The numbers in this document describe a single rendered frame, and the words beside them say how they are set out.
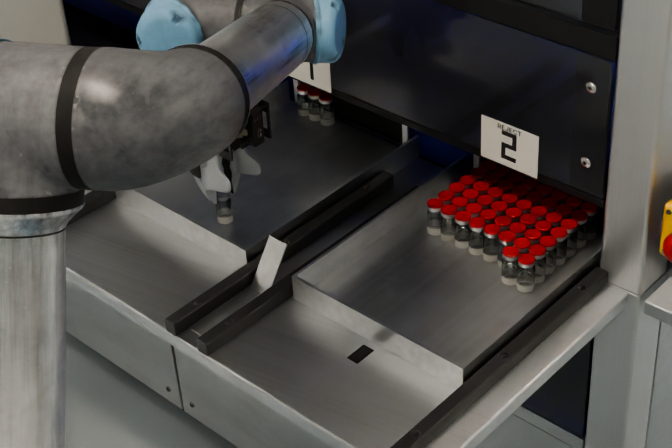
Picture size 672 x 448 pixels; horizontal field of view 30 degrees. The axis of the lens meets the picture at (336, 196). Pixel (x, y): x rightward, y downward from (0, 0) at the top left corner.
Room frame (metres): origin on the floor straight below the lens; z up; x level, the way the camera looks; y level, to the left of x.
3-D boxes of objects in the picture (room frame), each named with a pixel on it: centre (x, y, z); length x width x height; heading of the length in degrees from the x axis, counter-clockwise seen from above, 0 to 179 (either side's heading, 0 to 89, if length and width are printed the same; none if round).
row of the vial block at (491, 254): (1.25, -0.18, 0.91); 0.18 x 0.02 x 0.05; 45
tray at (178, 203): (1.46, 0.09, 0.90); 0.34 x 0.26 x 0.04; 135
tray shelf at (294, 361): (1.29, 0.02, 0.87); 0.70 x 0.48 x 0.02; 45
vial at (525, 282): (1.18, -0.22, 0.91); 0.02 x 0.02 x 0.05
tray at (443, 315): (1.22, -0.15, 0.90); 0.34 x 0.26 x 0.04; 135
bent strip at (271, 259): (1.18, 0.12, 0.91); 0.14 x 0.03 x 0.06; 136
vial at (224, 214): (1.36, 0.15, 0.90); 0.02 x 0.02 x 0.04
